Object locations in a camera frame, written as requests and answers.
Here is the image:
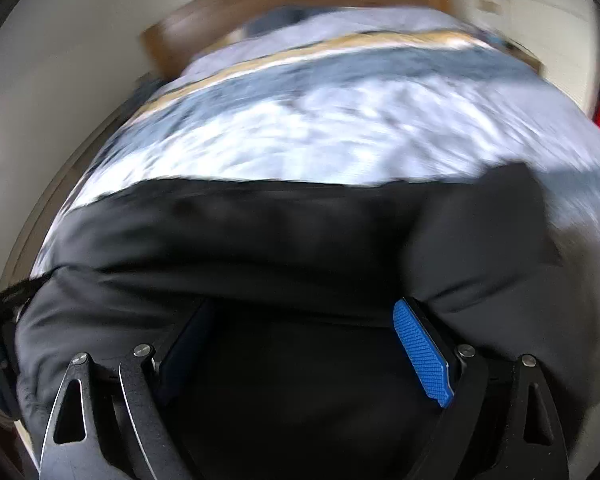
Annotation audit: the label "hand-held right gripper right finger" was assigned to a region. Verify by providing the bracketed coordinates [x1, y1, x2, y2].
[393, 297, 570, 480]

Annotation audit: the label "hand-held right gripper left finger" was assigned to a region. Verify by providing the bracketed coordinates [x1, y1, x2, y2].
[39, 299, 217, 480]

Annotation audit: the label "black pants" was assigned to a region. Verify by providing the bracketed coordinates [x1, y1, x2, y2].
[0, 162, 600, 480]

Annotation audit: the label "striped duvet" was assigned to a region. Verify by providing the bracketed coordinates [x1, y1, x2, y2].
[30, 5, 600, 281]

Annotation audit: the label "dark grey pillow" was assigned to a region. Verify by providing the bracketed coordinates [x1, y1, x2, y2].
[244, 5, 308, 38]

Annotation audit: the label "white shelf cabinet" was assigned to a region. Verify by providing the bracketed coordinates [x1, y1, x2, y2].
[447, 0, 600, 126]

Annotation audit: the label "wooden headboard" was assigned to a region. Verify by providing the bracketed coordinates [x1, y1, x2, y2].
[140, 0, 447, 77]

